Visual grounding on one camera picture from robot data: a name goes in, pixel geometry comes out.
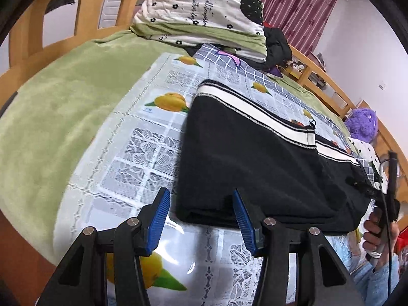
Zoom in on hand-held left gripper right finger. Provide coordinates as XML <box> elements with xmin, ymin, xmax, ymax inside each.
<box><xmin>232</xmin><ymin>189</ymin><xmax>365</xmax><ymax>306</ymax></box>

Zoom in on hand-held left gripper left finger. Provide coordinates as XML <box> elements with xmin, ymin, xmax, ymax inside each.
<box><xmin>36</xmin><ymin>187</ymin><xmax>171</xmax><ymax>306</ymax></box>

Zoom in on black pants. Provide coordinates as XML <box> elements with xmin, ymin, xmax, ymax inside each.
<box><xmin>175</xmin><ymin>79</ymin><xmax>383</xmax><ymax>233</ymax></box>

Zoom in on person's right hand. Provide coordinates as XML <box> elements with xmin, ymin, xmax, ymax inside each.
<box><xmin>363</xmin><ymin>210</ymin><xmax>400</xmax><ymax>260</ymax></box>

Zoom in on white floral pillow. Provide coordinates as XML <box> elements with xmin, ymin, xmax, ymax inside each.
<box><xmin>349</xmin><ymin>137</ymin><xmax>391</xmax><ymax>185</ymax></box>

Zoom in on fruit print plastic tablecloth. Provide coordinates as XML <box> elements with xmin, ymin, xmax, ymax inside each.
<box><xmin>64</xmin><ymin>53</ymin><xmax>361</xmax><ymax>306</ymax></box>

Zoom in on person's blue jeans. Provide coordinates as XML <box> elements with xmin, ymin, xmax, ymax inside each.
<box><xmin>346</xmin><ymin>226</ymin><xmax>400</xmax><ymax>306</ymax></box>

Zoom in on purple plush toy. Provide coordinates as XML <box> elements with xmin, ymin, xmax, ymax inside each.
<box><xmin>344</xmin><ymin>108</ymin><xmax>380</xmax><ymax>141</ymax></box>

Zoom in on green fleece blanket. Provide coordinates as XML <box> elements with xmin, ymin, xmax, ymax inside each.
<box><xmin>0</xmin><ymin>29</ymin><xmax>345</xmax><ymax>262</ymax></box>

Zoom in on black folded garment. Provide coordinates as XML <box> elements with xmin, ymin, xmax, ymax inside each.
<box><xmin>263</xmin><ymin>25</ymin><xmax>293</xmax><ymax>72</ymax></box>

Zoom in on maroon patterned curtain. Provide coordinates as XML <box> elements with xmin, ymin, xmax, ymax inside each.
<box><xmin>229</xmin><ymin>0</ymin><xmax>338</xmax><ymax>56</ymax></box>

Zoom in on folded white floral quilt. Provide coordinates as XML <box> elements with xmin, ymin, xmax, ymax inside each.
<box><xmin>130</xmin><ymin>0</ymin><xmax>267</xmax><ymax>62</ymax></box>

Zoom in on dark gripper cable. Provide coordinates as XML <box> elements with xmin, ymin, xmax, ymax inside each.
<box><xmin>381</xmin><ymin>159</ymin><xmax>396</xmax><ymax>297</ymax></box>

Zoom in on wooden bed frame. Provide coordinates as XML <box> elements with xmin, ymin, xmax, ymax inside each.
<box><xmin>0</xmin><ymin>0</ymin><xmax>408</xmax><ymax>306</ymax></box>

